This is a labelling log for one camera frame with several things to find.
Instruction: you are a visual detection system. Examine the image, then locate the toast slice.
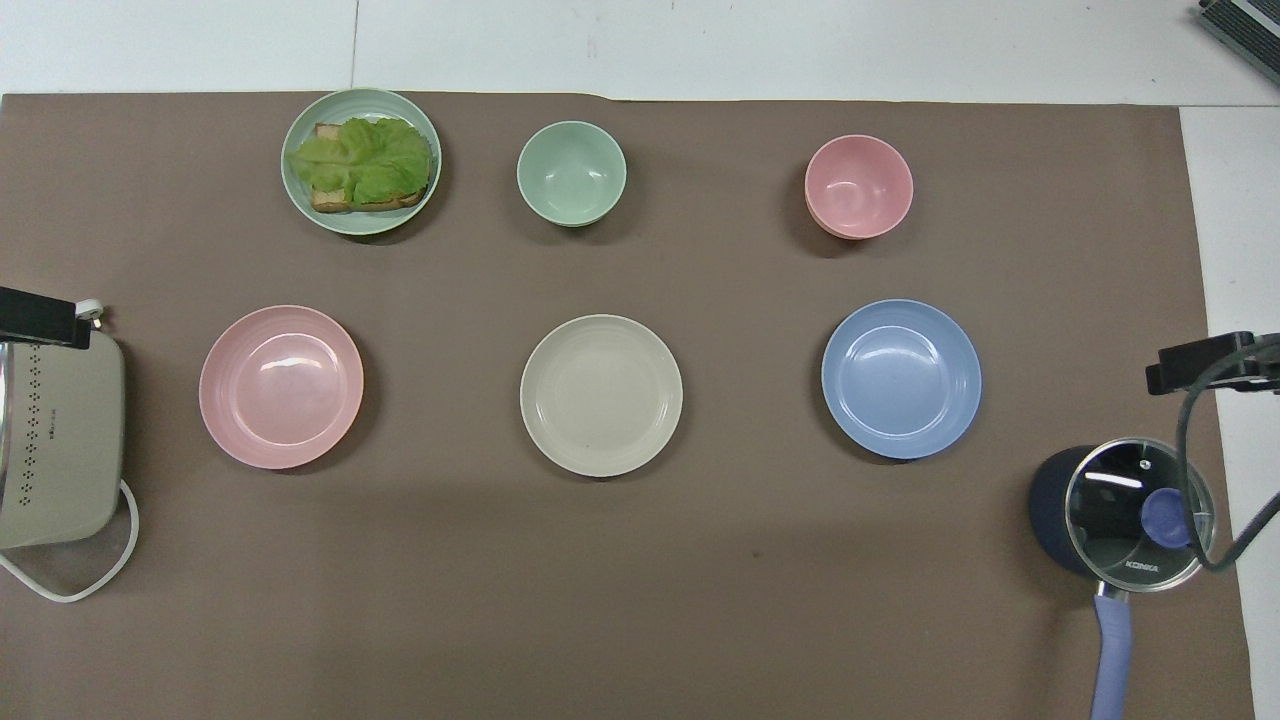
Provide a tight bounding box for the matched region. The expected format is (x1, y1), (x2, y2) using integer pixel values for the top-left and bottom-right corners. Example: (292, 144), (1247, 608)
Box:
(310, 123), (429, 214)

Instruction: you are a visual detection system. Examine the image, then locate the green plate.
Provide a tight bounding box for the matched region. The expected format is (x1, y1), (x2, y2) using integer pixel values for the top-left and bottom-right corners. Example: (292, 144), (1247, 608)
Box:
(280, 88), (443, 237)

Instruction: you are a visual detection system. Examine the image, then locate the blue plate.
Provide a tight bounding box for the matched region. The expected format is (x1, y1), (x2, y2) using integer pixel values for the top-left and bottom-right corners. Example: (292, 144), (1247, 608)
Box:
(821, 299), (983, 462)

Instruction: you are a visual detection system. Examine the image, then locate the pink bowl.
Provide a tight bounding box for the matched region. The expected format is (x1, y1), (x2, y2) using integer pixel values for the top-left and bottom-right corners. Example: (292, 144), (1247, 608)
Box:
(804, 134), (915, 241)

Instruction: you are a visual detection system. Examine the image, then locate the beige plate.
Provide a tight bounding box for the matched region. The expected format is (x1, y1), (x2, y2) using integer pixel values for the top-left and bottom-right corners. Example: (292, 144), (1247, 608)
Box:
(519, 314), (685, 479)

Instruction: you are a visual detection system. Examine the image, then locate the black cable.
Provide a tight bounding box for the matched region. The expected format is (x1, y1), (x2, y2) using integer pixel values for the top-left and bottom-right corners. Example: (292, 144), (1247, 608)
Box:
(1175, 336), (1280, 575)

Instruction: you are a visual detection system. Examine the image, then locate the glass pot lid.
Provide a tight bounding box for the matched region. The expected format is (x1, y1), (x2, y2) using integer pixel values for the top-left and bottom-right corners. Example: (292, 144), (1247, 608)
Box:
(1064, 437), (1218, 593)

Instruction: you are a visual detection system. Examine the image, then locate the green lettuce leaf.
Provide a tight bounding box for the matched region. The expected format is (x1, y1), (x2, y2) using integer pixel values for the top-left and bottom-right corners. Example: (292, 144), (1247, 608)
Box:
(286, 117), (432, 206)

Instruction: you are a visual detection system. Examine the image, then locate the white power cord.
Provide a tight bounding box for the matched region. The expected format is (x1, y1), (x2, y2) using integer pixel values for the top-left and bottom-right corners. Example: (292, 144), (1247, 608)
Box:
(0, 479), (140, 604)

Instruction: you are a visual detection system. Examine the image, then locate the dark blue pot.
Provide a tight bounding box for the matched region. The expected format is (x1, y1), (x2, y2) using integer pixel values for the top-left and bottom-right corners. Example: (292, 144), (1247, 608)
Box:
(1028, 445), (1137, 720)

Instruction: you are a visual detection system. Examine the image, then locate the green bowl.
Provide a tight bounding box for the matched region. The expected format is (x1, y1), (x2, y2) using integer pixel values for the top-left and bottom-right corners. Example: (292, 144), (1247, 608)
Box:
(516, 120), (628, 228)

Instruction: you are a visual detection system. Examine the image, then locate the beige toaster appliance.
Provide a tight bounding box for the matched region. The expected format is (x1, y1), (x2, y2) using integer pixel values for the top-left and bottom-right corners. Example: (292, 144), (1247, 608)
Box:
(0, 328), (127, 550)

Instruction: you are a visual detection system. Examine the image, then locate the pink plate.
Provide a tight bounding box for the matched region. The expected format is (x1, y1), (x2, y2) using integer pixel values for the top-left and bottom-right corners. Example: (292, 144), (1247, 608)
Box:
(198, 305), (365, 471)

